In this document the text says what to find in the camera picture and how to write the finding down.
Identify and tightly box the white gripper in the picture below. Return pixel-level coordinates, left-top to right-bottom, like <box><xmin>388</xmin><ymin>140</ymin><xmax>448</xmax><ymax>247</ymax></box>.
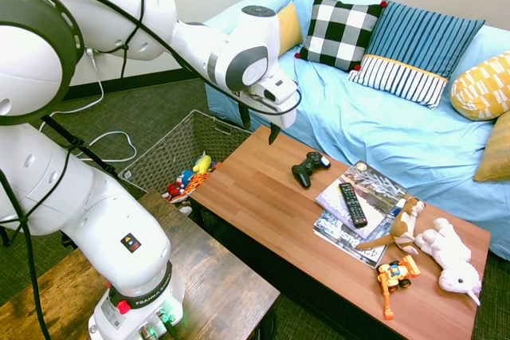
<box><xmin>238</xmin><ymin>91</ymin><xmax>299</xmax><ymax>147</ymax></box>

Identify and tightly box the black gamepad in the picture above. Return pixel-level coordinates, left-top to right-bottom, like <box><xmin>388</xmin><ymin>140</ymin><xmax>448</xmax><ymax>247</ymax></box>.
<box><xmin>291</xmin><ymin>151</ymin><xmax>332</xmax><ymax>190</ymax></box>

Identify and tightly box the grey woven basket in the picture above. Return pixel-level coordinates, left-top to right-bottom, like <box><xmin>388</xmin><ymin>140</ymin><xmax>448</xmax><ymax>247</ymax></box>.
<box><xmin>118</xmin><ymin>109</ymin><xmax>254</xmax><ymax>202</ymax></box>

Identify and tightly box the yellow and blue fish plush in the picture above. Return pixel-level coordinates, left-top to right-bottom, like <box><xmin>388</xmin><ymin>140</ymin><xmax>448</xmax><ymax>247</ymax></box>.
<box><xmin>192</xmin><ymin>150</ymin><xmax>213</xmax><ymax>175</ymax></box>

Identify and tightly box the reddish wooden coffee table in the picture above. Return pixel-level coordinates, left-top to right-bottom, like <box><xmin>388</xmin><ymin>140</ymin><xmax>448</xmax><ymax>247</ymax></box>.
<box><xmin>189</xmin><ymin>124</ymin><xmax>492</xmax><ymax>340</ymax></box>

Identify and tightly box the orange flame dolphin plush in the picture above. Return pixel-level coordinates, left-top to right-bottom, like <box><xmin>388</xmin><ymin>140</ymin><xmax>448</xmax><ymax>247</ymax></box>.
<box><xmin>170</xmin><ymin>171</ymin><xmax>219</xmax><ymax>204</ymax></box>

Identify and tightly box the blue masked hero plush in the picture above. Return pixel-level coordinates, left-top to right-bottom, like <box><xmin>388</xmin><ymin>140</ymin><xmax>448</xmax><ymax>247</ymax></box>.
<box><xmin>166</xmin><ymin>170</ymin><xmax>196</xmax><ymax>198</ymax></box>

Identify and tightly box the sofa with light blue cover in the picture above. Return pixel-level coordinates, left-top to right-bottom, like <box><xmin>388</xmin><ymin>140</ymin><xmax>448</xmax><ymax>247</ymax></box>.
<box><xmin>202</xmin><ymin>0</ymin><xmax>510</xmax><ymax>261</ymax></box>

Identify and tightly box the plain yellow pillow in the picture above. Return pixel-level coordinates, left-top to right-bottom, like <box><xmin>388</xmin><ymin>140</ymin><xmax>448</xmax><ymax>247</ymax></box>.
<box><xmin>277</xmin><ymin>0</ymin><xmax>305</xmax><ymax>58</ymax></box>

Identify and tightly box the black white checkered pillow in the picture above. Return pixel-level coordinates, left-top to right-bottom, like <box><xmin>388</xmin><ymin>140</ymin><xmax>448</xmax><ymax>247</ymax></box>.
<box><xmin>294</xmin><ymin>0</ymin><xmax>389</xmax><ymax>72</ymax></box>

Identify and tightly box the black remote control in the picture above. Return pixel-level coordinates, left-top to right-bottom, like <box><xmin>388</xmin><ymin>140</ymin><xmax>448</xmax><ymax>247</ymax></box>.
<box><xmin>338</xmin><ymin>182</ymin><xmax>371</xmax><ymax>229</ymax></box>

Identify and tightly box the purple title magazine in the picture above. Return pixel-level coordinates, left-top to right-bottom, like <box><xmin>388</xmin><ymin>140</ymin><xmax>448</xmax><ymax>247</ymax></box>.
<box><xmin>315</xmin><ymin>159</ymin><xmax>409</xmax><ymax>240</ymax></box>

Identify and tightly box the Business magazine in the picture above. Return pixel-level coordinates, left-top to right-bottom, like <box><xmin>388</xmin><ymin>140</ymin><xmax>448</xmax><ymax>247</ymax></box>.
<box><xmin>312</xmin><ymin>209</ymin><xmax>390</xmax><ymax>270</ymax></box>

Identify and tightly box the white navy striped pillow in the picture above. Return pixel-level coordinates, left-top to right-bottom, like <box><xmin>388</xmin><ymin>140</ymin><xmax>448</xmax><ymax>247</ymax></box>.
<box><xmin>346</xmin><ymin>54</ymin><xmax>449</xmax><ymax>111</ymax></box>

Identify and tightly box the dark rustic wooden table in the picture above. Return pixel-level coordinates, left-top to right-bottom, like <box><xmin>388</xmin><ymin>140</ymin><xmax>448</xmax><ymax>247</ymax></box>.
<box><xmin>0</xmin><ymin>190</ymin><xmax>281</xmax><ymax>340</ymax></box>

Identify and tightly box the glossy magazine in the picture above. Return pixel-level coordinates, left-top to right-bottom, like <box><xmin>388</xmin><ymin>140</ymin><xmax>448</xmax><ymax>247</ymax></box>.
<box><xmin>360</xmin><ymin>205</ymin><xmax>402</xmax><ymax>248</ymax></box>

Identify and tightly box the brown kangaroo plush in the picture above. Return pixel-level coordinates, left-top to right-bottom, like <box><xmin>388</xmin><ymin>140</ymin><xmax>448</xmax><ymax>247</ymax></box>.
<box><xmin>355</xmin><ymin>196</ymin><xmax>427</xmax><ymax>257</ymax></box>

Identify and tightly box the blue striped pillow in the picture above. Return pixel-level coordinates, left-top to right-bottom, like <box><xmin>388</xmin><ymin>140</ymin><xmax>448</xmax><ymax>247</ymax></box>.
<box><xmin>363</xmin><ymin>0</ymin><xmax>486</xmax><ymax>80</ymax></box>

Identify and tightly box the orange toy excavator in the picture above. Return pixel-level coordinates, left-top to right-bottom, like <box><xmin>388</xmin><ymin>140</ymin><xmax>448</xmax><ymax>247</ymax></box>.
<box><xmin>375</xmin><ymin>254</ymin><xmax>422</xmax><ymax>321</ymax></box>

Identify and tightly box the yellow white patterned pillow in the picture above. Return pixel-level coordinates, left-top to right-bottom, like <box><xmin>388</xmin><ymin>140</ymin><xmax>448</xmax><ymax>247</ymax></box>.
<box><xmin>450</xmin><ymin>50</ymin><xmax>510</xmax><ymax>122</ymax></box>

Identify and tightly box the white unicorn plush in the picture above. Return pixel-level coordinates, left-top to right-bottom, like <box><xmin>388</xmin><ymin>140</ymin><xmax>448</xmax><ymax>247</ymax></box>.
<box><xmin>414</xmin><ymin>217</ymin><xmax>484</xmax><ymax>307</ymax></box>

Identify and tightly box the mustard textured pillow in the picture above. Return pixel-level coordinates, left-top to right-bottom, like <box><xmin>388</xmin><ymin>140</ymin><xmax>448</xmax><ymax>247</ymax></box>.
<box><xmin>473</xmin><ymin>111</ymin><xmax>510</xmax><ymax>183</ymax></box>

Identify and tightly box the white cable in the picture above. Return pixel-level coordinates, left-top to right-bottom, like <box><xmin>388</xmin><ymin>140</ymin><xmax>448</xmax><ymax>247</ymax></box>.
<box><xmin>37</xmin><ymin>47</ymin><xmax>138</xmax><ymax>164</ymax></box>

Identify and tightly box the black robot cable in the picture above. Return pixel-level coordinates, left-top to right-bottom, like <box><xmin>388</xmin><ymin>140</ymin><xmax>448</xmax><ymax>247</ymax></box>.
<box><xmin>0</xmin><ymin>0</ymin><xmax>303</xmax><ymax>340</ymax></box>

